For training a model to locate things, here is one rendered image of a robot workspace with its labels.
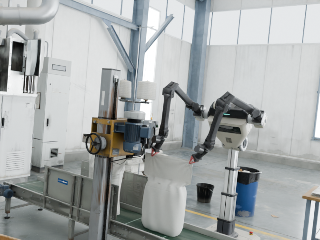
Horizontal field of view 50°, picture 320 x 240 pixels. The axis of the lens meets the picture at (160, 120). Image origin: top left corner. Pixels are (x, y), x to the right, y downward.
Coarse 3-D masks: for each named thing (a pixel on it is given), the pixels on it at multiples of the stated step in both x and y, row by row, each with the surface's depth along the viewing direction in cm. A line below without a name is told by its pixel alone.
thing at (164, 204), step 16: (160, 160) 307; (176, 160) 298; (160, 176) 307; (176, 176) 298; (144, 192) 310; (160, 192) 297; (176, 192) 291; (144, 208) 308; (160, 208) 296; (176, 208) 291; (144, 224) 309; (160, 224) 297; (176, 224) 291
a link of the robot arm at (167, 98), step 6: (162, 90) 297; (168, 96) 293; (168, 102) 296; (168, 108) 298; (162, 114) 300; (168, 114) 300; (162, 120) 301; (168, 120) 303; (162, 126) 302; (168, 126) 304; (162, 132) 303; (168, 132) 306
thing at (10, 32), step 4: (12, 28) 462; (36, 28) 556; (8, 32) 455; (12, 32) 459; (16, 32) 468; (20, 32) 475; (32, 32) 555; (36, 32) 549; (8, 36) 454; (20, 36) 481; (24, 36) 485; (36, 36) 548
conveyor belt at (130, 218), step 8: (16, 184) 411; (24, 184) 414; (32, 184) 418; (40, 184) 421; (40, 192) 387; (120, 208) 357; (120, 216) 333; (128, 216) 335; (136, 216) 337; (128, 224) 313; (136, 224) 315; (152, 232) 299; (184, 232) 306; (192, 232) 308
